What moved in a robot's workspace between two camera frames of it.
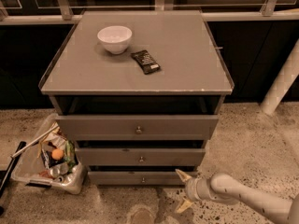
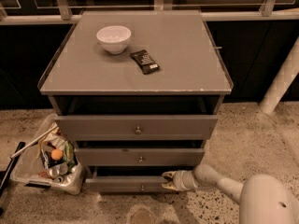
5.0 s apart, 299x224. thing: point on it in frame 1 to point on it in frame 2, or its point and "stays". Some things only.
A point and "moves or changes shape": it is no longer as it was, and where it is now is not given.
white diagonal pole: (282, 84) stays
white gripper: (192, 189) to (179, 180)
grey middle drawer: (139, 157) stays
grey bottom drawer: (135, 178) moves or changes shape
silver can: (59, 170) stays
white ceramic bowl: (115, 38) stays
